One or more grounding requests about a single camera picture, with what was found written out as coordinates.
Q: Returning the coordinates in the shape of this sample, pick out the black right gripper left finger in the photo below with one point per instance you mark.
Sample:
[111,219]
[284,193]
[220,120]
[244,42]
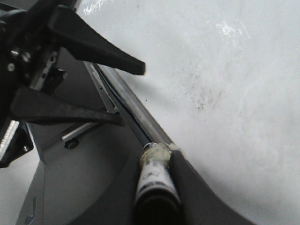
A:
[36,107]

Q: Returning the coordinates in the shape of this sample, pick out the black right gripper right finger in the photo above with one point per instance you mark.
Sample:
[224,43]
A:
[85,44]

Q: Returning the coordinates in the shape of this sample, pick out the clear adhesive tape piece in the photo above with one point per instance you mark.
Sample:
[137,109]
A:
[160,152]

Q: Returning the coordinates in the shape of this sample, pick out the white black whiteboard marker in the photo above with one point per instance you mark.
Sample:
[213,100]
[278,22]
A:
[157,201]

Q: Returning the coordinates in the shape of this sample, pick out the white whiteboard surface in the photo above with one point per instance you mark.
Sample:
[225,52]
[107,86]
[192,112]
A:
[223,81]

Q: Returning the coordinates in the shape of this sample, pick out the grey aluminium whiteboard frame rail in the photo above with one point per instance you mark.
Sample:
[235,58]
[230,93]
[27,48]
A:
[135,114]

